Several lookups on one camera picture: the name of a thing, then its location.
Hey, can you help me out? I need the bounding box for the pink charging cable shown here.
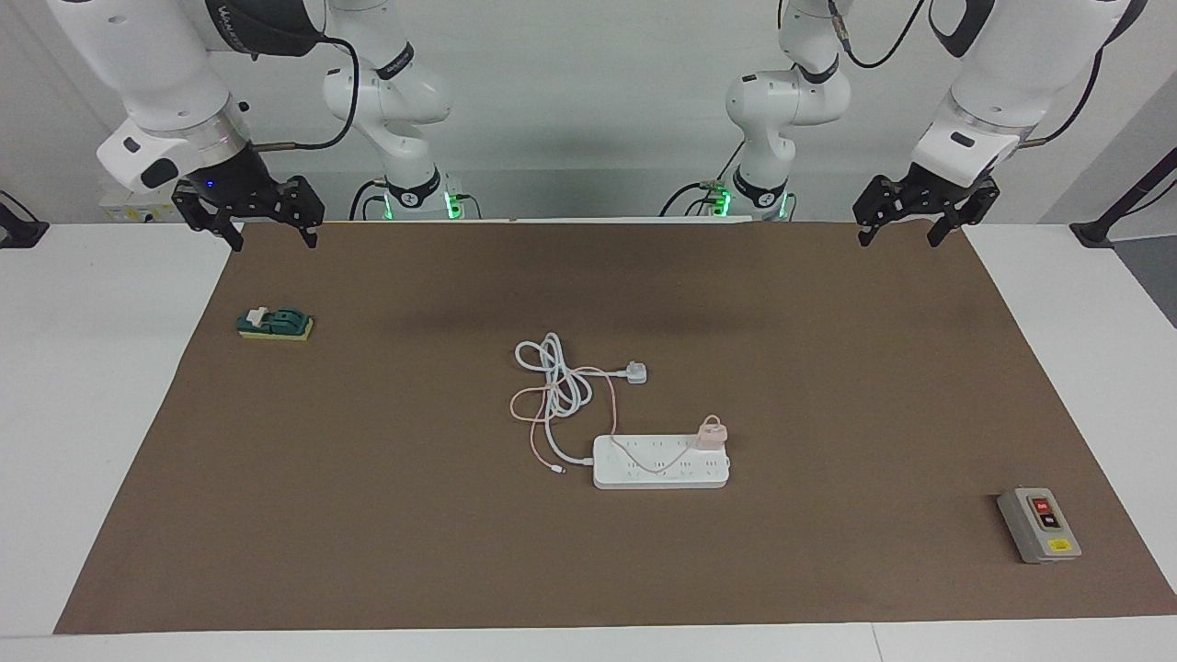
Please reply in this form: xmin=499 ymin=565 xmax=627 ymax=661
xmin=509 ymin=366 xmax=709 ymax=477

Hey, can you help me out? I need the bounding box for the white power strip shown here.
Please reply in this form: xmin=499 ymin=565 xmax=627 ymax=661
xmin=591 ymin=434 xmax=732 ymax=490

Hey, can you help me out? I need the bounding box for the brown table mat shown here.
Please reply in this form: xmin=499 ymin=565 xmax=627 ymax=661
xmin=53 ymin=219 xmax=1177 ymax=635

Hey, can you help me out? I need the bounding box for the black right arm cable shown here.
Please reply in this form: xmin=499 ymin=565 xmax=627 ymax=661
xmin=248 ymin=32 xmax=361 ymax=153

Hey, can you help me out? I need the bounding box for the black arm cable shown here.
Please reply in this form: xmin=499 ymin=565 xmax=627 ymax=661
xmin=248 ymin=32 xmax=361 ymax=153
xmin=826 ymin=0 xmax=1150 ymax=148

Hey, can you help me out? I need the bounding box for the black base cable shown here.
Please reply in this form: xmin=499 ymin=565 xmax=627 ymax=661
xmin=659 ymin=138 xmax=746 ymax=218
xmin=349 ymin=179 xmax=387 ymax=222

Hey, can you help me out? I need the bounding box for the green knife switch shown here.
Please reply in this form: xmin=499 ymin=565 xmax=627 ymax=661
xmin=235 ymin=306 xmax=315 ymax=342

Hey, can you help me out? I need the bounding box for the white wall socket box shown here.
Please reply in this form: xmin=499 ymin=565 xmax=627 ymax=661
xmin=99 ymin=188 xmax=185 ymax=224

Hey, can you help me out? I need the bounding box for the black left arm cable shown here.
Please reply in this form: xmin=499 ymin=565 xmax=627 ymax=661
xmin=826 ymin=0 xmax=1150 ymax=148

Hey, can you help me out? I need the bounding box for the white power cord with plug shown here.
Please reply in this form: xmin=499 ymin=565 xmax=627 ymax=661
xmin=513 ymin=333 xmax=649 ymax=466

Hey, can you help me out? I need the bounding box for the grey on-off switch box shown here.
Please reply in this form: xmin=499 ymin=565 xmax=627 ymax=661
xmin=997 ymin=487 xmax=1083 ymax=565

